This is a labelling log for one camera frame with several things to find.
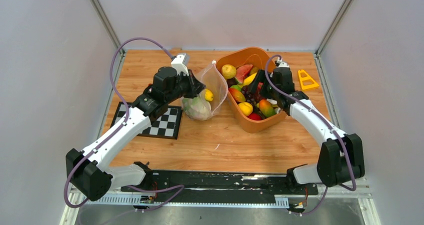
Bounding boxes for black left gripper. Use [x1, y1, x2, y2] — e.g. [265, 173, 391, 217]
[165, 69, 206, 104]

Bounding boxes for small yellow toy lemon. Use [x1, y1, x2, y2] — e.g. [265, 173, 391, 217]
[204, 88, 214, 102]

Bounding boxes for clear zip top bag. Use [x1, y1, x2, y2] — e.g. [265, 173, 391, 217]
[181, 60, 228, 121]

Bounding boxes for green toy lettuce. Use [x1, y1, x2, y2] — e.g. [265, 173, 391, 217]
[181, 97, 213, 121]

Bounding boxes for orange plastic basket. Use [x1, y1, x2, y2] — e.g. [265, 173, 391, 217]
[215, 47, 287, 133]

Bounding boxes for dark toy grapes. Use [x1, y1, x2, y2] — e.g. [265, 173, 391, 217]
[241, 86, 257, 106]

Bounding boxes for toy watermelon slice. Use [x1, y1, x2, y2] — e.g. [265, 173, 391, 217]
[234, 64, 253, 85]

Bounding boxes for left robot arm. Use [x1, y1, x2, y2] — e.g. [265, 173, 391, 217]
[65, 66, 206, 201]

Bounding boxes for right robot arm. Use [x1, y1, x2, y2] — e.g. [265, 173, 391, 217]
[248, 66, 365, 194]

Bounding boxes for yellow triangular toy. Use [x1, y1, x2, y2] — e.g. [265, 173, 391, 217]
[297, 69, 320, 91]

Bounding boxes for white toy garlic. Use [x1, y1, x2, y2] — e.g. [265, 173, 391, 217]
[266, 98, 282, 114]

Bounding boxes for yellow toy corn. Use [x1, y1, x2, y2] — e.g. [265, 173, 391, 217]
[241, 73, 257, 87]

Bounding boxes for toy mango green orange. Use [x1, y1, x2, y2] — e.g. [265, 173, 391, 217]
[258, 99, 276, 118]

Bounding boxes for red toy tomato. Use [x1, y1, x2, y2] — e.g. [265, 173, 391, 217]
[247, 112, 263, 121]

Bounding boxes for black white checkerboard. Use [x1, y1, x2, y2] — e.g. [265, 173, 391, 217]
[109, 101, 182, 140]

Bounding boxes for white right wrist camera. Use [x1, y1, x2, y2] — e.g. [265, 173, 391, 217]
[275, 60, 290, 68]

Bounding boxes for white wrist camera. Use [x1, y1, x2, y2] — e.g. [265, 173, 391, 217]
[275, 60, 290, 68]
[171, 53, 190, 76]

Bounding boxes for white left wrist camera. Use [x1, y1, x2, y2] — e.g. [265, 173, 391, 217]
[171, 53, 190, 76]

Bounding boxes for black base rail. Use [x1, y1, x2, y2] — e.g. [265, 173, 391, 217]
[120, 169, 318, 205]

